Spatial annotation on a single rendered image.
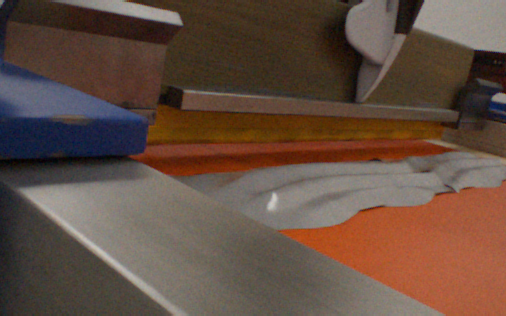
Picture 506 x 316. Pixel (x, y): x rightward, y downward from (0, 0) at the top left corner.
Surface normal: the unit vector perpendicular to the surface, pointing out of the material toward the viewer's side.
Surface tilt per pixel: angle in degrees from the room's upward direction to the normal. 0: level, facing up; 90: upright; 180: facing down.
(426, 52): 90
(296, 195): 30
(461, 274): 0
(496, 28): 90
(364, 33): 84
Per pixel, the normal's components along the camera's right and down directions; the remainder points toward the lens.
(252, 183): 0.63, -0.65
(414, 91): 0.72, 0.29
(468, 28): -0.67, 0.04
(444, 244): 0.18, -0.96
